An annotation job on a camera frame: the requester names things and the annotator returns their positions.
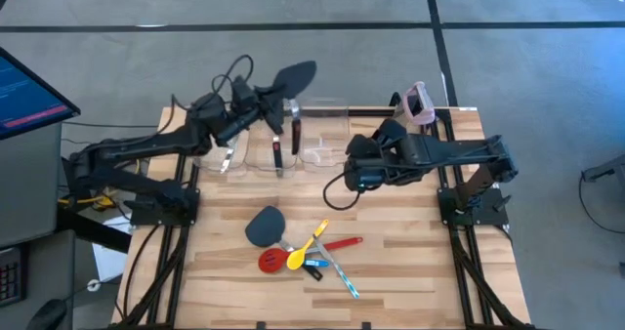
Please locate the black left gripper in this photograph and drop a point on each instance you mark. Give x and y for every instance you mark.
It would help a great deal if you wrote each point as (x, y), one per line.
(239, 124)

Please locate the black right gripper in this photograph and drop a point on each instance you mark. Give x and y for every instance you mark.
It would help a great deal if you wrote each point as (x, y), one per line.
(395, 149)

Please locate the blue spoon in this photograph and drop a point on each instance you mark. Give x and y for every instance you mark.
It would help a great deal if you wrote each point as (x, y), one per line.
(320, 262)

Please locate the yellow spoon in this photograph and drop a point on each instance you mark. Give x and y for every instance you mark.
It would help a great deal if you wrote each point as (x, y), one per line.
(295, 260)

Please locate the blue patterned metal tongs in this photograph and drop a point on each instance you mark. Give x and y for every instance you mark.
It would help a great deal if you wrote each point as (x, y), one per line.
(347, 282)

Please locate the red slotted spoon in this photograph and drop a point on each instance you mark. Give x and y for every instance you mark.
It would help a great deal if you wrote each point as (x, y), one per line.
(271, 261)

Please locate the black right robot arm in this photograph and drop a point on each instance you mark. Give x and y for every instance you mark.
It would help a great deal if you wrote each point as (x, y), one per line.
(454, 149)

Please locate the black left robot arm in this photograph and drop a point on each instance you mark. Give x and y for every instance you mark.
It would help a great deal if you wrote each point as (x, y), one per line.
(146, 142)

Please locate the clear plastic bin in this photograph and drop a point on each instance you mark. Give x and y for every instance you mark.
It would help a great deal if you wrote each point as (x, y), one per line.
(215, 161)
(324, 139)
(263, 159)

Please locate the small black table clamp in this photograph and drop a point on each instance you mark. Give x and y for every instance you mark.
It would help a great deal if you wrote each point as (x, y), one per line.
(395, 99)

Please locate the black desk leg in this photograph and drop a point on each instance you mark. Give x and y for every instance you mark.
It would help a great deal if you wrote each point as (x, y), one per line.
(93, 230)

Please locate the white sheet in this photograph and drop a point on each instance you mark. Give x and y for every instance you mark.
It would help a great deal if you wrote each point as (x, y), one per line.
(110, 261)

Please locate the computer monitor blue screen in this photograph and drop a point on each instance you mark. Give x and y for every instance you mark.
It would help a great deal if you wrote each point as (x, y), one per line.
(29, 95)

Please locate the grey desk cabinet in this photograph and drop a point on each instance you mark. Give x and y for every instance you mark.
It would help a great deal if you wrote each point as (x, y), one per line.
(29, 188)

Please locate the black computer mouse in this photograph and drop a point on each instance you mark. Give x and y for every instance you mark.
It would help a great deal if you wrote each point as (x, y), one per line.
(46, 315)

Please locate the black keyboard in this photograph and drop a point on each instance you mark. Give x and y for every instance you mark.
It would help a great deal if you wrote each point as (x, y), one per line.
(10, 276)

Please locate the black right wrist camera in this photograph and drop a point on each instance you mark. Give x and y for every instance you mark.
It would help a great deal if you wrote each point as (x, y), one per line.
(366, 177)

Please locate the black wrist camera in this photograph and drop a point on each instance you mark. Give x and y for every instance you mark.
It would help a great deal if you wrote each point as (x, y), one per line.
(366, 177)
(243, 93)

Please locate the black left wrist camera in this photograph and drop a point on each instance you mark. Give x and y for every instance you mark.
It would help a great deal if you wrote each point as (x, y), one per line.
(243, 93)

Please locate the black aluminium table frame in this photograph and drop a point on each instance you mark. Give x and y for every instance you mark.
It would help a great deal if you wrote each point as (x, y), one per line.
(371, 111)

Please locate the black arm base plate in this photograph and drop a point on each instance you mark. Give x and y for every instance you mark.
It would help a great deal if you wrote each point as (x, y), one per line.
(146, 218)
(488, 215)

